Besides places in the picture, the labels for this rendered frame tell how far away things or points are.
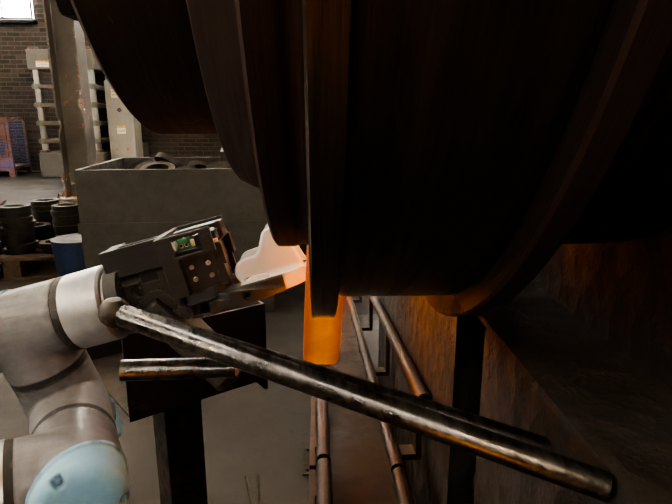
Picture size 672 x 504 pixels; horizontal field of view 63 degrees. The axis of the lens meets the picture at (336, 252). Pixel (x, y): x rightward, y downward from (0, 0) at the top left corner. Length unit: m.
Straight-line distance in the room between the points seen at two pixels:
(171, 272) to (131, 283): 0.05
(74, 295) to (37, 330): 0.05
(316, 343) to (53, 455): 0.23
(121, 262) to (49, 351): 0.11
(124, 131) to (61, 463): 9.59
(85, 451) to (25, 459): 0.04
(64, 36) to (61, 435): 7.02
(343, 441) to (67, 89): 6.97
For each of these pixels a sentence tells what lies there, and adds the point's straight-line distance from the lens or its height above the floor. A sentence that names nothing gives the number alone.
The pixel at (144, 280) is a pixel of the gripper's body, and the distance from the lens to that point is 0.56.
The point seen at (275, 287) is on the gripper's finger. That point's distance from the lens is 0.51.
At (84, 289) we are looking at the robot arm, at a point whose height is 0.83.
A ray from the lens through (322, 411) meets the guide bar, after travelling 0.56.
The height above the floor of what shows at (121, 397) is 0.60.
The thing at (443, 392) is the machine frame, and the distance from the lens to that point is 0.44.
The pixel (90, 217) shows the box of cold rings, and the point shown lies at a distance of 2.88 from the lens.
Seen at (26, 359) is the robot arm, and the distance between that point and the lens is 0.60.
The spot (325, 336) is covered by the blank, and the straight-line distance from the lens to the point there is 0.49.
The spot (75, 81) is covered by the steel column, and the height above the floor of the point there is 1.38.
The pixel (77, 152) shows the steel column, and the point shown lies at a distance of 7.40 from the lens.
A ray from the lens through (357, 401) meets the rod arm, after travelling 0.21.
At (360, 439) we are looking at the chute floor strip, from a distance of 0.63.
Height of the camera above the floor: 0.98
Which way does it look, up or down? 14 degrees down
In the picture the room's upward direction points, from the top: straight up
